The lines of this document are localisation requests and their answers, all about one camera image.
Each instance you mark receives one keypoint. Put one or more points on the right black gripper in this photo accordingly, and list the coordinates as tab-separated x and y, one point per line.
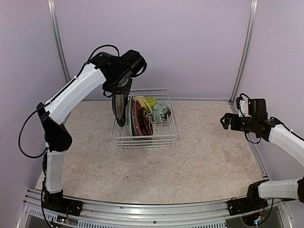
228	116

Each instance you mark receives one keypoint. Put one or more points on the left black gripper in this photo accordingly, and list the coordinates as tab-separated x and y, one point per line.
107	87

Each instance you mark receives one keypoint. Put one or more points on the black rimmed striped plate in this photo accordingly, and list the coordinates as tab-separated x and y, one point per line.
119	104

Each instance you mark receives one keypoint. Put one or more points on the pink polka dot plate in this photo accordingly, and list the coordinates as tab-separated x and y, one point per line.
137	117

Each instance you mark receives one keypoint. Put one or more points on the grey red wave plate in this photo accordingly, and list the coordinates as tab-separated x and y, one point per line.
128	118

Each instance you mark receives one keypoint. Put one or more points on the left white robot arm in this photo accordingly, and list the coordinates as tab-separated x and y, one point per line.
53	113

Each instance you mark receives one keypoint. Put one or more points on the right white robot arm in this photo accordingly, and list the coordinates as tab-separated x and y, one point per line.
290	145

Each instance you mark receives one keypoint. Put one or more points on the pale yellow mug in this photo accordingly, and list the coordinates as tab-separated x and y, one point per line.
143	102

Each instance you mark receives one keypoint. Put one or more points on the lime green bowl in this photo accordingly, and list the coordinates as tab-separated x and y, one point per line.
151	101

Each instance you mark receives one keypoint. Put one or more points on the light blue floral bowl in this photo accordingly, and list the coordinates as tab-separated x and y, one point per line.
161	112

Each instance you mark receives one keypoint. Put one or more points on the dark red black plate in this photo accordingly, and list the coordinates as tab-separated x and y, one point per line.
147	126

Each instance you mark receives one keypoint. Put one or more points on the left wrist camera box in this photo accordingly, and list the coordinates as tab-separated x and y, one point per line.
135	62

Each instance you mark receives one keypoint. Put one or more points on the white wire dish rack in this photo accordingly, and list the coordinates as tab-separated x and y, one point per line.
165	133

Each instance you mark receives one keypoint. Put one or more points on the right aluminium corner post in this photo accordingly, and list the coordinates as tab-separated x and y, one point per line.
246	49

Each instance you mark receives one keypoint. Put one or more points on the aluminium corner post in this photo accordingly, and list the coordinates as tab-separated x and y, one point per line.
58	42
246	49

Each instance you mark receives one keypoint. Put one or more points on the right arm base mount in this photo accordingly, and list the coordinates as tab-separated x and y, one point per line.
245	205

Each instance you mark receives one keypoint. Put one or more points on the left aluminium corner post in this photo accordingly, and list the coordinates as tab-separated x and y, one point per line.
58	42

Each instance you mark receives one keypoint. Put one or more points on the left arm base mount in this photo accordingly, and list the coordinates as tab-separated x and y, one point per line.
57	203

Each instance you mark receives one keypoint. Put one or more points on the aluminium front rail frame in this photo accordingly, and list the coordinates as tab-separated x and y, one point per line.
100	214

